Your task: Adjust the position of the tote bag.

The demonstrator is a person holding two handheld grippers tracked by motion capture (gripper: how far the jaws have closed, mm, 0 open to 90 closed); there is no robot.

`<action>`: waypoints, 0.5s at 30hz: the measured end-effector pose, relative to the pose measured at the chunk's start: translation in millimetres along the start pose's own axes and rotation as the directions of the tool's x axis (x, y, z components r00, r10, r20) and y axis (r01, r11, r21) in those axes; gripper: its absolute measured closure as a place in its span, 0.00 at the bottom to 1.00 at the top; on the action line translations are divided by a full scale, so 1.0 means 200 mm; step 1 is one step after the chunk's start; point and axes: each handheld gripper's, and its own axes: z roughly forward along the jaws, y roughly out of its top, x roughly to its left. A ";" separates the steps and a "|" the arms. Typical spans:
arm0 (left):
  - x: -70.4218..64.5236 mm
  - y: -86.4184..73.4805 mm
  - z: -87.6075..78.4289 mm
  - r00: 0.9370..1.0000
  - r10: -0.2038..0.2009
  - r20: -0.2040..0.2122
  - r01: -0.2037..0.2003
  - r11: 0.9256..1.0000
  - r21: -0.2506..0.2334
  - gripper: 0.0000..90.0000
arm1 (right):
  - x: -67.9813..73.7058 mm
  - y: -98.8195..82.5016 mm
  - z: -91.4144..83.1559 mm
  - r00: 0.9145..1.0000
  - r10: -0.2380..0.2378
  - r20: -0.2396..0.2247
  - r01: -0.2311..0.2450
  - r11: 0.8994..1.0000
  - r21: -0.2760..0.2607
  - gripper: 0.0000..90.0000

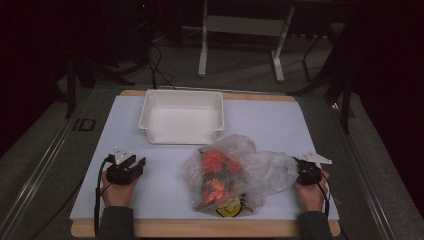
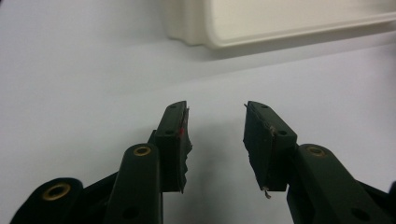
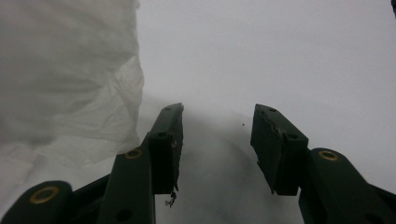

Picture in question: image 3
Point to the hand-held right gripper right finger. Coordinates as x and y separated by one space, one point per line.
277 155

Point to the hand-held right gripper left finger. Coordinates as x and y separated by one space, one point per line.
165 149

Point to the clear plastic bag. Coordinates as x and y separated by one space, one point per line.
68 81

